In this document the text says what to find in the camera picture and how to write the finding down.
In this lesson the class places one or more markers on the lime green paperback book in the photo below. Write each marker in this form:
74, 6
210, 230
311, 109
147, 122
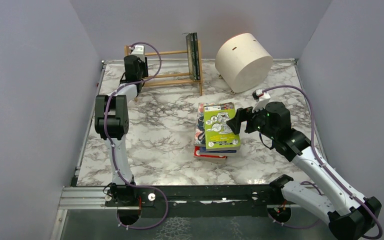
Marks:
218, 135

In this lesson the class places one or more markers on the red spine paperback book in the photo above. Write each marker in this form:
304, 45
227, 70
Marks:
204, 156

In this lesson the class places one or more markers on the cream cylindrical lamp shade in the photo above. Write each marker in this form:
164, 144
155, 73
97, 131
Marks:
243, 62

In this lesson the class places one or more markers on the blue cover paperback book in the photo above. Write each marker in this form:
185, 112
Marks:
204, 151

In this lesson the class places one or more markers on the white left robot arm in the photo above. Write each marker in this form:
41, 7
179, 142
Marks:
111, 122

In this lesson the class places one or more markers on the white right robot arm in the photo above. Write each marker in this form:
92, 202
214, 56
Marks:
347, 212

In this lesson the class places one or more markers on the dark green hardcover book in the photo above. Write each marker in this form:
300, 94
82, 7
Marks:
196, 53

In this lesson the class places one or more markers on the floral cover book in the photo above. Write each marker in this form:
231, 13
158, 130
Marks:
199, 132

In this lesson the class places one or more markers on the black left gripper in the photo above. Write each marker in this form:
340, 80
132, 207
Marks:
144, 67

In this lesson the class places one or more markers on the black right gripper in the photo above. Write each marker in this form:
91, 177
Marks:
248, 119

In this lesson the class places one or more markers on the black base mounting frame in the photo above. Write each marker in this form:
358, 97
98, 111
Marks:
187, 201

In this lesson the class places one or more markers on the wooden dowel rack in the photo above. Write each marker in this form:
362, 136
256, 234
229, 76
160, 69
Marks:
167, 68

